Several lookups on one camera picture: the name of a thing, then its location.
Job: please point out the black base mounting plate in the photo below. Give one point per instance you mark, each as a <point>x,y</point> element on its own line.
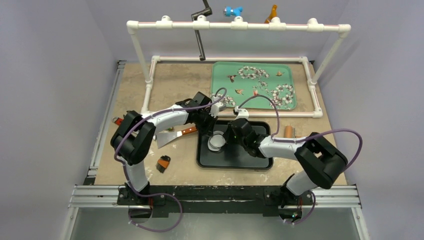
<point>269,201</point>

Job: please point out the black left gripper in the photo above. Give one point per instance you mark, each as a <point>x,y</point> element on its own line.
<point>207,132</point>

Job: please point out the wooden double-ended rolling pin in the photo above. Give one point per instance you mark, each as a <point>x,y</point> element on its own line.
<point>290,132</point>

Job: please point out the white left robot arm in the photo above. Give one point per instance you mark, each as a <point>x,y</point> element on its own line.
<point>133,138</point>

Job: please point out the red handled adjustable wrench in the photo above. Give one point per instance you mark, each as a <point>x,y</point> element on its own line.
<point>117,120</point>

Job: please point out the blue plastic toy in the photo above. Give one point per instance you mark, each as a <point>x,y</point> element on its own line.
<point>228,11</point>

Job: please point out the metal scraper orange handle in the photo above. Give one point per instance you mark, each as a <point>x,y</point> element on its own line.
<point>164,138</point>

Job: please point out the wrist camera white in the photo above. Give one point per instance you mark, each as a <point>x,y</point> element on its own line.
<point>216,108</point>
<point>240,113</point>

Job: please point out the white dough ball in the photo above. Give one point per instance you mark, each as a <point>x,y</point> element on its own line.
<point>215,148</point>

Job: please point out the white PVC pipe frame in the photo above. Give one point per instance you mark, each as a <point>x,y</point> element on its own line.
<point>238,24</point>

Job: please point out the green floral tray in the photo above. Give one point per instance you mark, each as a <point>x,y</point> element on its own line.
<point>243,80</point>

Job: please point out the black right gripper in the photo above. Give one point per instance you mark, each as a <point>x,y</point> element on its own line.
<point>236,129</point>

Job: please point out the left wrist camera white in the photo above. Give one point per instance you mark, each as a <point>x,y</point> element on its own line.
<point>216,108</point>

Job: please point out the small orange black brush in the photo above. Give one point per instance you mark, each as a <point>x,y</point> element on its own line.
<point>163,163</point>

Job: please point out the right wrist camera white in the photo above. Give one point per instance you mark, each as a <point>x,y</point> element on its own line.
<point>240,113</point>

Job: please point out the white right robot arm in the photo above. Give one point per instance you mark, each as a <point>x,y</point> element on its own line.
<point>321,161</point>

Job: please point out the aluminium rail frame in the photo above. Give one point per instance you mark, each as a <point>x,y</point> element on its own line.
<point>94,214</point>

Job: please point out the black baking tray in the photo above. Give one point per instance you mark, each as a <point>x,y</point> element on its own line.
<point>230,156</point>

